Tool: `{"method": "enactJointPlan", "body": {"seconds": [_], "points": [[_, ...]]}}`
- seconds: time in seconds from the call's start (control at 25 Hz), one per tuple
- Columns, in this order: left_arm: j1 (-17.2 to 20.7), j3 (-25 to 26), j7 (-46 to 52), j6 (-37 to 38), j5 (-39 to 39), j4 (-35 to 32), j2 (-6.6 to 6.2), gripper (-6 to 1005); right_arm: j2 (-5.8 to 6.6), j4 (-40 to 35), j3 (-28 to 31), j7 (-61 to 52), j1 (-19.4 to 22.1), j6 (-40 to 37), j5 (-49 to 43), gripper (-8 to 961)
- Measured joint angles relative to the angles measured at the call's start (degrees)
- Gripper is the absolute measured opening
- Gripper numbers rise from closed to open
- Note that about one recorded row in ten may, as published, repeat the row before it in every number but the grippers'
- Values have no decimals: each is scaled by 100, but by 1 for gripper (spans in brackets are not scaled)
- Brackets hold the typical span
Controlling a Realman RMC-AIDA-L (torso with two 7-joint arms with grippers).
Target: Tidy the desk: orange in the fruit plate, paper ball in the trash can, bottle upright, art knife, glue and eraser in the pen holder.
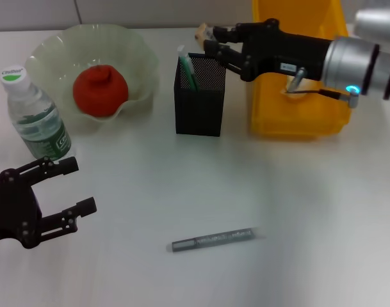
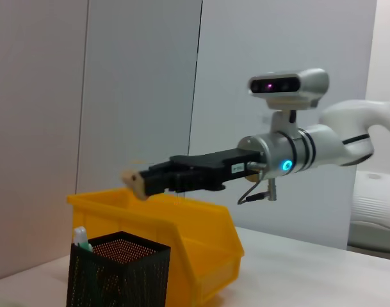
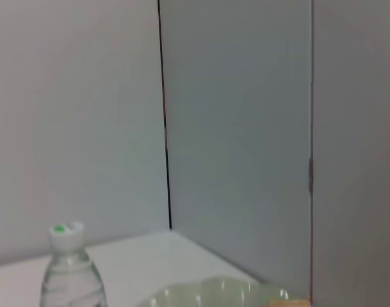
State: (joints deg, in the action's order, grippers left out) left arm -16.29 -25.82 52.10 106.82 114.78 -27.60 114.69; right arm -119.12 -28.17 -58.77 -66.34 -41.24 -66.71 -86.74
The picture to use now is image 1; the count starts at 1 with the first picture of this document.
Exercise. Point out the red round fruit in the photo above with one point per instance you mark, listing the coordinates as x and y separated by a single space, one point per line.
98 92

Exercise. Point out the black mesh pen holder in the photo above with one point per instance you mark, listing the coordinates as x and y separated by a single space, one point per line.
198 108

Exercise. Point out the grey glitter marker pen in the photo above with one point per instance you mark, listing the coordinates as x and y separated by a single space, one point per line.
214 240

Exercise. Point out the clear water bottle green label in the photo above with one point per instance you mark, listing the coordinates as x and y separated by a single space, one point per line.
37 124

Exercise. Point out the green pen white tip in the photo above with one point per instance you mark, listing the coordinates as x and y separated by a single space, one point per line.
188 70

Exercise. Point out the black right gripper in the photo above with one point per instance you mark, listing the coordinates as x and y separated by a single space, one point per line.
287 51

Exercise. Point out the pale green glass fruit plate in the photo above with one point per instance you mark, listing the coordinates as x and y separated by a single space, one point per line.
69 51

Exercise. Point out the yellow plastic bin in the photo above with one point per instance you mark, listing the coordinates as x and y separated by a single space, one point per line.
310 112

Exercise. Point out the beige eraser with barcode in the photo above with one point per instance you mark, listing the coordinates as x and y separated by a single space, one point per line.
203 34

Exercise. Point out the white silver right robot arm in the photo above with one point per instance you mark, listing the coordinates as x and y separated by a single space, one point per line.
367 60

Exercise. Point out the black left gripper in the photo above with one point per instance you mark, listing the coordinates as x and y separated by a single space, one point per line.
12 211

